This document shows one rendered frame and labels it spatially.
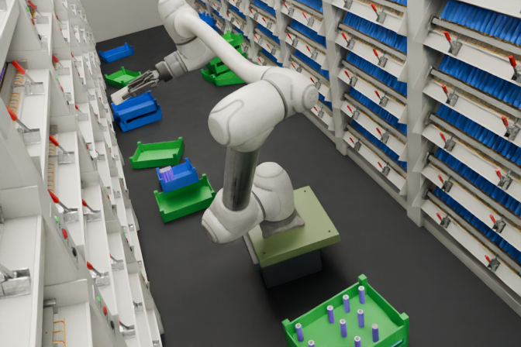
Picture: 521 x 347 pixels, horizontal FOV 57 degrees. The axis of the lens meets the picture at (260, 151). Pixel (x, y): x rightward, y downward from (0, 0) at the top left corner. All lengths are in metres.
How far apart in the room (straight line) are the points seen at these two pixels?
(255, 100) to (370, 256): 1.11
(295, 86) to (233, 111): 0.19
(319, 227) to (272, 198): 0.25
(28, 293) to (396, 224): 1.88
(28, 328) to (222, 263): 1.68
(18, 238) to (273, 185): 1.20
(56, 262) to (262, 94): 0.69
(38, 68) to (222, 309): 1.19
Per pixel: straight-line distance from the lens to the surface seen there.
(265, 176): 1.81
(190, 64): 1.81
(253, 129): 1.27
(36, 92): 1.26
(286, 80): 1.34
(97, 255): 1.32
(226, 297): 2.11
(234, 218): 1.71
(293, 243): 1.91
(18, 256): 0.73
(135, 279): 1.81
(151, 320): 1.93
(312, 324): 1.55
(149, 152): 3.22
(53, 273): 0.88
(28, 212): 0.80
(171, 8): 1.73
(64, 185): 1.24
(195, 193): 2.70
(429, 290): 2.06
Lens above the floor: 1.56
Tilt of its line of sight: 32 degrees down
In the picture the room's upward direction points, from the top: 11 degrees counter-clockwise
